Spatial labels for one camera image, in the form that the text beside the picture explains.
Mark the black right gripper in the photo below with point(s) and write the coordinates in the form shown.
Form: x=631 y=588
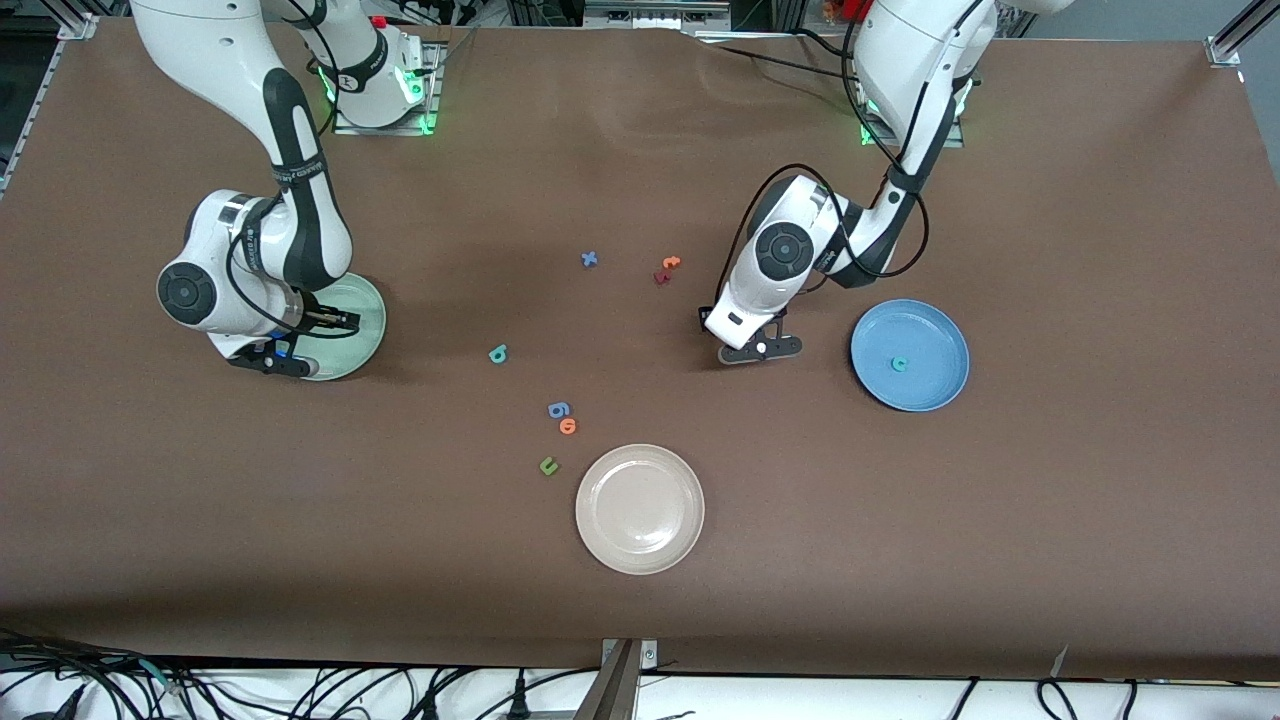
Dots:
x=318 y=320

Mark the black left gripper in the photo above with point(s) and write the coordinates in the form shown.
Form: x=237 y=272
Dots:
x=703 y=314

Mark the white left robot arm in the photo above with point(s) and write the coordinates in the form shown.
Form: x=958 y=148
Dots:
x=745 y=300

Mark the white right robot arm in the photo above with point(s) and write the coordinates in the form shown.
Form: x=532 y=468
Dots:
x=230 y=320

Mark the green plate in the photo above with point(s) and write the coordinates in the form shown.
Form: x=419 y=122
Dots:
x=365 y=345

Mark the beige plate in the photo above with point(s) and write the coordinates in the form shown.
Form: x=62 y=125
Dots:
x=640 y=510

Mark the blue plate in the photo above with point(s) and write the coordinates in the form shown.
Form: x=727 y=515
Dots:
x=925 y=340

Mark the grey metal device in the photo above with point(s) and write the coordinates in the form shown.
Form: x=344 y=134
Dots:
x=655 y=12

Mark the red box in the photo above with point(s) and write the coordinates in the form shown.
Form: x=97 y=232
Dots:
x=850 y=10

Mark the aluminium bar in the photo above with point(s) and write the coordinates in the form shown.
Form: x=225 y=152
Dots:
x=612 y=690

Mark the white tape scrap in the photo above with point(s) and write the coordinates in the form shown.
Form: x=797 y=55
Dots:
x=1060 y=660

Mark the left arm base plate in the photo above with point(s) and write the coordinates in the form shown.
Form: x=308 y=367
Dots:
x=955 y=142

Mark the small metal bracket plate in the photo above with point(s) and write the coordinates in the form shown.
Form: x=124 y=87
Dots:
x=648 y=655

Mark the aluminium frame rail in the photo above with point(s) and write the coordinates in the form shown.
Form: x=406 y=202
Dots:
x=32 y=105

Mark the aluminium frame post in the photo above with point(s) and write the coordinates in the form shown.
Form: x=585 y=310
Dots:
x=78 y=25
x=1225 y=48

